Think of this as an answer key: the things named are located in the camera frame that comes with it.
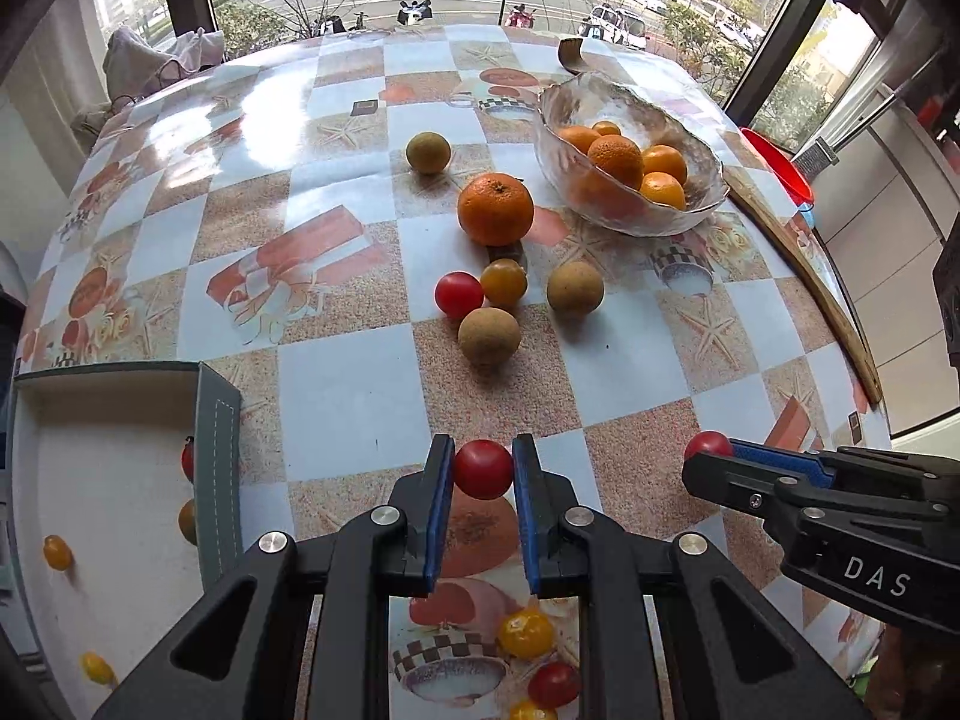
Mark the large orange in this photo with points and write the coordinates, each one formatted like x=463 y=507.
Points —
x=496 y=208

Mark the greenish brown longan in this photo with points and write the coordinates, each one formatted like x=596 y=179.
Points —
x=428 y=152

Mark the small orange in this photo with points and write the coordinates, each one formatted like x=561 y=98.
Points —
x=666 y=161
x=579 y=139
x=663 y=190
x=606 y=127
x=615 y=160

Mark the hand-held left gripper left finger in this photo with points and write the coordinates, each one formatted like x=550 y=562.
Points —
x=439 y=517

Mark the white box with grey rim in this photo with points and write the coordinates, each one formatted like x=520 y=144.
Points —
x=112 y=480

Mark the wooden table edge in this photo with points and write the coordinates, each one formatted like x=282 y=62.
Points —
x=817 y=292

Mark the brown curved strip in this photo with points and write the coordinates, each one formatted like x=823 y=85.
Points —
x=571 y=52

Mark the grey brush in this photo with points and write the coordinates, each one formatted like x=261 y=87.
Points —
x=815 y=157

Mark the red cherry tomato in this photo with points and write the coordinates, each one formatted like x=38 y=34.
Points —
x=553 y=684
x=188 y=461
x=484 y=469
x=707 y=442
x=459 y=294

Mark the red plastic basin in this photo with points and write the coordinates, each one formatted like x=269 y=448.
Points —
x=780 y=169

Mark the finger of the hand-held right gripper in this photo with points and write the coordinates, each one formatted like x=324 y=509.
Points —
x=739 y=484
x=787 y=463

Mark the checkered printed tablecloth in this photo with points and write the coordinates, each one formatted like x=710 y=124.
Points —
x=337 y=390

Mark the clear glass bowl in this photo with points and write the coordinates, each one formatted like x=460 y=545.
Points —
x=675 y=127

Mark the white cloth pile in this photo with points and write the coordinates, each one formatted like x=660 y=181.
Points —
x=161 y=56

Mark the yellow cherry tomato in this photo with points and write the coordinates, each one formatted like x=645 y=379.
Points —
x=97 y=668
x=188 y=521
x=526 y=631
x=532 y=712
x=57 y=552
x=503 y=281

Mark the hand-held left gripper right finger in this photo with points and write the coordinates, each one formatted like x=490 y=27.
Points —
x=525 y=517

